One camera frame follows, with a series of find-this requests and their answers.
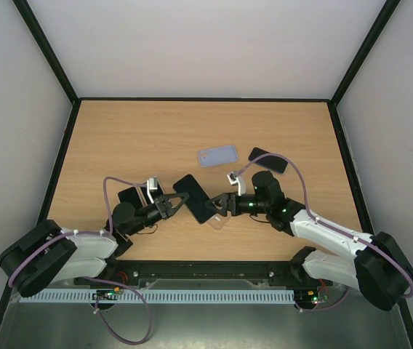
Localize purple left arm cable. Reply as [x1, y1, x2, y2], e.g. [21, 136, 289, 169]
[8, 177, 149, 288]

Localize black enclosure frame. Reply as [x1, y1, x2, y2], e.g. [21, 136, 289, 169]
[0, 0, 413, 349]

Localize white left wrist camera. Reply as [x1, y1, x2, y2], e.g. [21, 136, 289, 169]
[146, 177, 159, 204]

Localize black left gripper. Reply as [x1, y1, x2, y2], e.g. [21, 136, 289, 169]
[127, 193, 189, 236]

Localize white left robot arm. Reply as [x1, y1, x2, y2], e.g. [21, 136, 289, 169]
[0, 188, 189, 297]

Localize clear magsafe phone case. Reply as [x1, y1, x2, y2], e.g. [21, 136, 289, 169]
[206, 214, 230, 231]

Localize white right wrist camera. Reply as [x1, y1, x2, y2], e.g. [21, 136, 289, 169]
[227, 172, 246, 196]

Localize black phone blue edge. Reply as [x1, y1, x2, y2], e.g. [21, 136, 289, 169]
[248, 147, 287, 174]

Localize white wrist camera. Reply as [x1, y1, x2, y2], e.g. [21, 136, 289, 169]
[146, 177, 159, 204]
[227, 172, 246, 196]

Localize lilac phone case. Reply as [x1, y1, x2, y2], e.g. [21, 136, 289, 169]
[197, 145, 238, 167]

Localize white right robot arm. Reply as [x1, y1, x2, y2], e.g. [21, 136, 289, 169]
[204, 171, 413, 310]

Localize light blue cable duct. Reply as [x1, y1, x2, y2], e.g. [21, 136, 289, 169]
[19, 289, 294, 305]

